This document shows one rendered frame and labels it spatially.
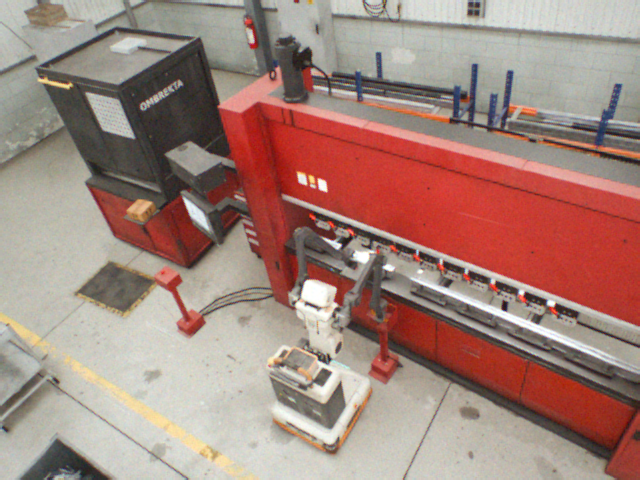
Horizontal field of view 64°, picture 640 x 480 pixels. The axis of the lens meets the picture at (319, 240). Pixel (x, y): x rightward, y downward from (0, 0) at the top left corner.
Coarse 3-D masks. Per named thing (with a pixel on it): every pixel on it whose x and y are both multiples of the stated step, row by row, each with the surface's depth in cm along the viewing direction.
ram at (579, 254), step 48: (288, 144) 400; (336, 144) 366; (288, 192) 441; (336, 192) 400; (384, 192) 367; (432, 192) 338; (480, 192) 314; (528, 192) 293; (432, 240) 367; (480, 240) 338; (528, 240) 314; (576, 240) 293; (624, 240) 274; (576, 288) 314; (624, 288) 293
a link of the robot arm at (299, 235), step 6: (306, 228) 381; (294, 234) 381; (300, 234) 378; (306, 234) 381; (300, 240) 380; (300, 246) 381; (300, 252) 382; (300, 258) 383; (300, 264) 384; (300, 270) 385; (306, 270) 387; (306, 276) 385
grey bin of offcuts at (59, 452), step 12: (48, 444) 378; (60, 444) 386; (72, 444) 374; (48, 456) 380; (60, 456) 390; (72, 456) 400; (84, 456) 366; (36, 468) 373; (48, 468) 383; (60, 468) 372; (72, 468) 403; (84, 468) 414; (96, 468) 358
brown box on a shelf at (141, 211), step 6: (138, 204) 518; (144, 204) 516; (150, 204) 516; (132, 210) 512; (138, 210) 510; (144, 210) 510; (150, 210) 516; (156, 210) 524; (126, 216) 524; (132, 216) 515; (138, 216) 510; (144, 216) 511; (150, 216) 518; (138, 222) 514; (144, 222) 512
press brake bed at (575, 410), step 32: (288, 256) 488; (352, 288) 452; (352, 320) 499; (416, 320) 422; (448, 320) 396; (416, 352) 465; (448, 352) 422; (480, 352) 395; (512, 352) 372; (480, 384) 432; (512, 384) 395; (544, 384) 372; (576, 384) 351; (544, 416) 407; (576, 416) 372; (608, 416) 351; (608, 448) 383
